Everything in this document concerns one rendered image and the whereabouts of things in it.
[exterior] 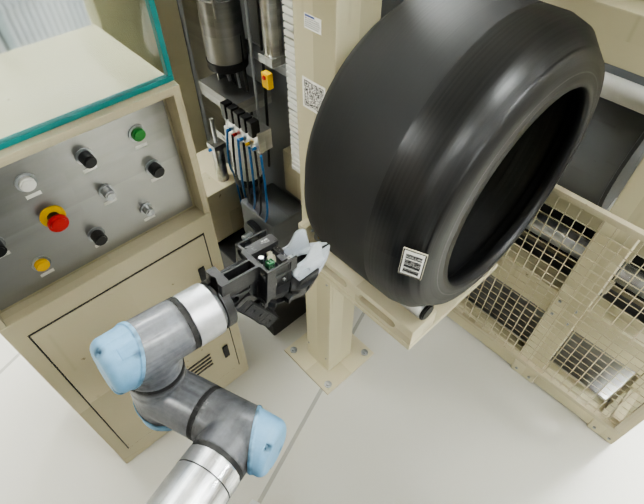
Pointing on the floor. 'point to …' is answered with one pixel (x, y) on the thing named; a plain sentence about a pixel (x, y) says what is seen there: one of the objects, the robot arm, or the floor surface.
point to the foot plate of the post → (328, 380)
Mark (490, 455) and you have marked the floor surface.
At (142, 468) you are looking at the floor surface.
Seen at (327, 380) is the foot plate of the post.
